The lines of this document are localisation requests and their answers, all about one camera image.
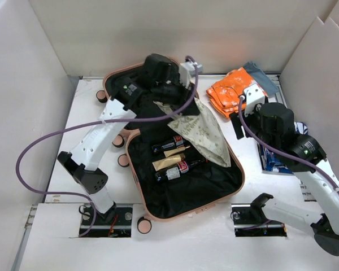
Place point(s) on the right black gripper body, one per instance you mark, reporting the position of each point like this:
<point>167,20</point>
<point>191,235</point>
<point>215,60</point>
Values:
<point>253,121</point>

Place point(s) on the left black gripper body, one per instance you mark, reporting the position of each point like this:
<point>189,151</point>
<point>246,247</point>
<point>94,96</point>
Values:
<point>175,93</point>

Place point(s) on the cream green printed cloth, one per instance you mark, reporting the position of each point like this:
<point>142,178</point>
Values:
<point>204,133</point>

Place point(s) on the blue white red cloth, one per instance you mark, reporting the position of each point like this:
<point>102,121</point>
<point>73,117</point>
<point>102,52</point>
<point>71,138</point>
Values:
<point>270,163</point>

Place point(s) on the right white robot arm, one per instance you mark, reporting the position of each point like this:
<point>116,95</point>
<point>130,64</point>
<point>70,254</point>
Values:
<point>308,162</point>

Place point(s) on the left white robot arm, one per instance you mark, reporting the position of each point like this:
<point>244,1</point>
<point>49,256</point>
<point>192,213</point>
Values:
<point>123,95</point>

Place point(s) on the orange white folded cloth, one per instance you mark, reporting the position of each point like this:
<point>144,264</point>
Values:
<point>224,94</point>

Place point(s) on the grey folded cloth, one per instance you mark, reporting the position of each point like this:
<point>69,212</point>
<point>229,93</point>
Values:
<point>261,78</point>

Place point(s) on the pink hard-shell suitcase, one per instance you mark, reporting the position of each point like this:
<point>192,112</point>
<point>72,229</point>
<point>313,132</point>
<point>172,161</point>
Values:
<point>197,190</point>

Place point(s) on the rear cola bottle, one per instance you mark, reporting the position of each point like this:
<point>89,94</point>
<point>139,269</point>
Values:
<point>170,144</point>

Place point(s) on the cola bottle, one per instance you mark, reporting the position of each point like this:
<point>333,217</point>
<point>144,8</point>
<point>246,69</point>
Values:
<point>177,170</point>
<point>170,144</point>

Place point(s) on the small gold cosmetic tube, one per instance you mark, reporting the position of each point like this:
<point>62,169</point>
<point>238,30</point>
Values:
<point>176,151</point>

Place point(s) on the front cola bottle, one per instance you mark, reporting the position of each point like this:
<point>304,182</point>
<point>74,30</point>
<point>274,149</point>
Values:
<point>177,170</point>

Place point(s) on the large gold cosmetic tube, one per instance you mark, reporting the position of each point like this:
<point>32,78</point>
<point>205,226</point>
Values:
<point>167,162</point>

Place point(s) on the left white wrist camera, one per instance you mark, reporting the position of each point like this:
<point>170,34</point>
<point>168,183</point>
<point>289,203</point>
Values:
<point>186,72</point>

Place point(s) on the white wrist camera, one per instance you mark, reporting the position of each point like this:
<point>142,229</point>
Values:
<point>254,95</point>
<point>186,72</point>

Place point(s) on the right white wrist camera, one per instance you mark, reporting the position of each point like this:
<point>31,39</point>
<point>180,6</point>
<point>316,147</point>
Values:
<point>254,95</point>

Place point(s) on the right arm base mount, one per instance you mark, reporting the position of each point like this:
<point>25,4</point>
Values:
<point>250,223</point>

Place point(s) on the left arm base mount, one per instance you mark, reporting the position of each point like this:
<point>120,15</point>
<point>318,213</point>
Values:
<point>117,226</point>

